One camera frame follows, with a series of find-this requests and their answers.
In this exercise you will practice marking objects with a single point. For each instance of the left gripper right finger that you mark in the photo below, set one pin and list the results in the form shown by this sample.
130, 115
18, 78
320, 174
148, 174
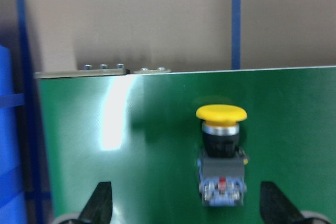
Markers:
275, 207

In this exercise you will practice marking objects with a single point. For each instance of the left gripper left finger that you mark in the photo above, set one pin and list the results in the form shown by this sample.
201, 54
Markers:
98, 208

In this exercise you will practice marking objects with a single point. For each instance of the yellow mushroom push button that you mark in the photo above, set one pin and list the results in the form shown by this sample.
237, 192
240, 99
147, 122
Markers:
221, 163

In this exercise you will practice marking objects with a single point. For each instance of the left blue plastic bin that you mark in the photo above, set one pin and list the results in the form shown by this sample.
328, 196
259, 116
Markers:
13, 209

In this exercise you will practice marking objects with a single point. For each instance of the green conveyor belt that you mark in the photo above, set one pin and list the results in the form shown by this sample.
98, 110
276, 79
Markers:
140, 132

